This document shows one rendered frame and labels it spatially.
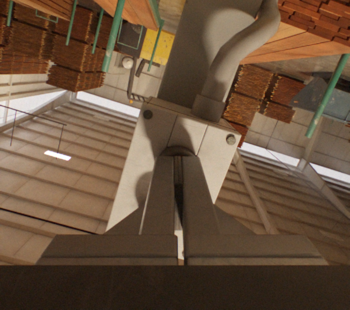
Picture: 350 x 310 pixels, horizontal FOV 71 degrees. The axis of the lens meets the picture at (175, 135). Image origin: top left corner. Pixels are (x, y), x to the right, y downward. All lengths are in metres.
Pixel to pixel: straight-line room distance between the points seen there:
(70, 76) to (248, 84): 6.42
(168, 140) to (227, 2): 0.12
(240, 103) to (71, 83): 6.21
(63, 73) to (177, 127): 9.78
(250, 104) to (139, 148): 9.47
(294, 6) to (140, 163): 1.61
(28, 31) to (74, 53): 1.64
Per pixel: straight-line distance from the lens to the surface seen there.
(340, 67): 2.16
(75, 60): 9.80
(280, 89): 10.02
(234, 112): 9.60
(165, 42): 6.69
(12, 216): 10.91
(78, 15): 9.85
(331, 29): 1.83
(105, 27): 9.51
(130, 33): 6.69
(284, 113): 10.12
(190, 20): 0.23
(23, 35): 10.60
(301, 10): 1.74
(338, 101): 6.98
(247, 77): 9.48
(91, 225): 10.71
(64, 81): 9.94
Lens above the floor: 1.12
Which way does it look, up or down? 14 degrees up
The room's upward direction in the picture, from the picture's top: 162 degrees counter-clockwise
